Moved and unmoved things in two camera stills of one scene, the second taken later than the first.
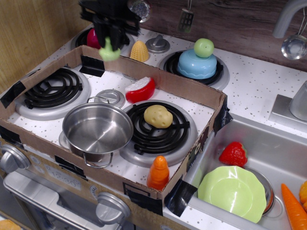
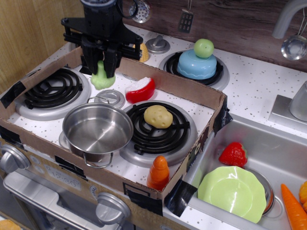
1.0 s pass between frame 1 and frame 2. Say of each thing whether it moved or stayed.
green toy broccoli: moved
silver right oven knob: stayed
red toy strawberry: stayed
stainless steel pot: stayed
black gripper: moved
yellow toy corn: stayed
